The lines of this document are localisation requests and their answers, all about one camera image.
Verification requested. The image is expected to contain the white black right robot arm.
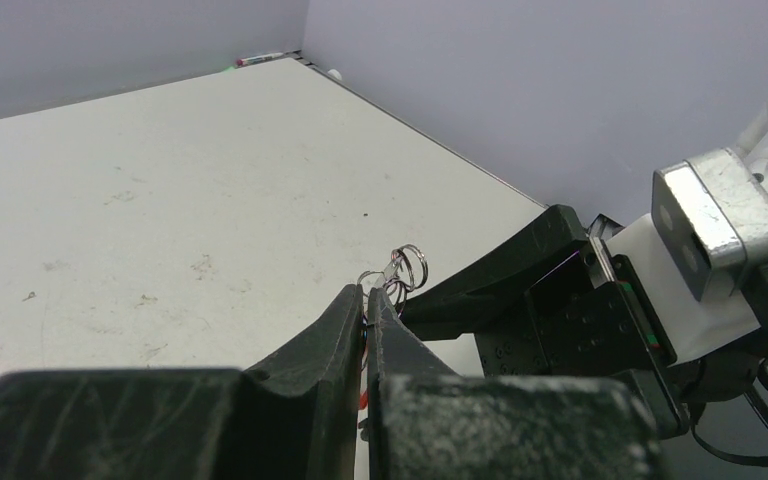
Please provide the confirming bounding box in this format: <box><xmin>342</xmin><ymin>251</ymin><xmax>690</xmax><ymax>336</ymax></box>
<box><xmin>401</xmin><ymin>101</ymin><xmax>768</xmax><ymax>467</ymax></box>

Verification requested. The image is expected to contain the aluminium table edge rail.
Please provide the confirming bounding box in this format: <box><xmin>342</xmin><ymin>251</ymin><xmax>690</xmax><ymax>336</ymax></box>
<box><xmin>291</xmin><ymin>51</ymin><xmax>551</xmax><ymax>210</ymax></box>

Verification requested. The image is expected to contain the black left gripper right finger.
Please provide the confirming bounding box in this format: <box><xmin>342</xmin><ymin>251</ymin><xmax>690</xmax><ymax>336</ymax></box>
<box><xmin>367</xmin><ymin>288</ymin><xmax>666</xmax><ymax>479</ymax></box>

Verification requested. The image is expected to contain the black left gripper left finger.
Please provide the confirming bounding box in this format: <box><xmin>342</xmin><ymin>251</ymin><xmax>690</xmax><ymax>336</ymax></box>
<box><xmin>0</xmin><ymin>285</ymin><xmax>363</xmax><ymax>479</ymax></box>

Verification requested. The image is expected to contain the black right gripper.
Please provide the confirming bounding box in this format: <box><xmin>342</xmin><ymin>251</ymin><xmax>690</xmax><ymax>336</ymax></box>
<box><xmin>401</xmin><ymin>204</ymin><xmax>689</xmax><ymax>438</ymax></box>

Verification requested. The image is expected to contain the red key tag with key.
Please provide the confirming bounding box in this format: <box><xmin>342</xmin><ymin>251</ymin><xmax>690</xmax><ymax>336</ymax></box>
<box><xmin>358</xmin><ymin>390</ymin><xmax>369</xmax><ymax>411</ymax></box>

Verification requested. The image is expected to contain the red marker pen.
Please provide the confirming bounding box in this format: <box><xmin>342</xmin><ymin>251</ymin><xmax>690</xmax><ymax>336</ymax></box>
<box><xmin>234</xmin><ymin>52</ymin><xmax>286</xmax><ymax>68</ymax></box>

